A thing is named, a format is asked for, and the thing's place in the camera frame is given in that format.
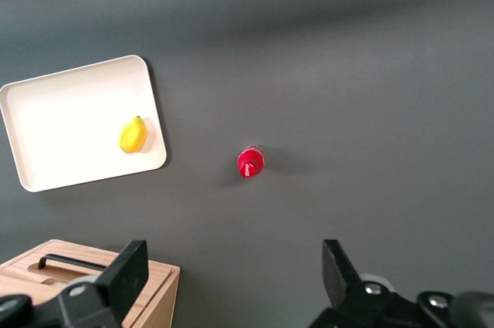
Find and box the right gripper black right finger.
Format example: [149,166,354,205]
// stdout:
[308,239,494,328]

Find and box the wooden two-drawer cabinet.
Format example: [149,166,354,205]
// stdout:
[0,238,181,328]

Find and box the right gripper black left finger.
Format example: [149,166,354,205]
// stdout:
[30,239,150,328]

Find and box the red coke bottle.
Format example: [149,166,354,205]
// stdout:
[235,144,267,179]

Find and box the black drawer handle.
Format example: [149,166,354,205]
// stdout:
[37,253,108,272]

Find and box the cream rectangular tray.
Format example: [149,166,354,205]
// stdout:
[0,54,168,193]

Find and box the yellow lemon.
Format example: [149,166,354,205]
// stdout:
[117,115,148,154]

